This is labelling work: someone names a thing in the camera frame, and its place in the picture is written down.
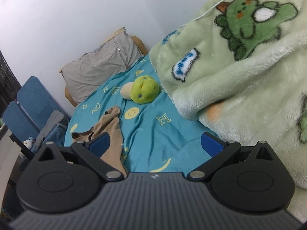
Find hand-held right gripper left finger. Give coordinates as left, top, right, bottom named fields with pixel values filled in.
left=30, top=132, right=122, bottom=182

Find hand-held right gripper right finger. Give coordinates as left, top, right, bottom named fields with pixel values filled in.
left=187, top=132, right=281, bottom=182

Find tan pants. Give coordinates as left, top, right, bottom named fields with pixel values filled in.
left=71, top=105, right=128, bottom=179

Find grey folded cloth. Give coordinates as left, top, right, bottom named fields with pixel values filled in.
left=35, top=110, right=70, bottom=145

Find teal printed bed sheet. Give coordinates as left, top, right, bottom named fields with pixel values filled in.
left=64, top=55, right=220, bottom=174

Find green printed fleece blanket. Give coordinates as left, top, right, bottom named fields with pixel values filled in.
left=149, top=0, right=307, bottom=223

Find green and cream plush toy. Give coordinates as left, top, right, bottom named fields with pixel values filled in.
left=120, top=75, right=161, bottom=105

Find small white plush toy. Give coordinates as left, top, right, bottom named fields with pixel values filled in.
left=23, top=136, right=34, bottom=149

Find grey pillow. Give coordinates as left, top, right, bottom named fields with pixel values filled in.
left=58, top=27, right=142, bottom=104

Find blue covered chair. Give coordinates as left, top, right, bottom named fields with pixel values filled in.
left=2, top=100, right=41, bottom=149
left=16, top=76, right=71, bottom=146

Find dark barred door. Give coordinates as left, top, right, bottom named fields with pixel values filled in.
left=0, top=50, right=22, bottom=116

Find white cable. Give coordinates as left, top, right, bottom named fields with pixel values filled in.
left=180, top=0, right=282, bottom=28

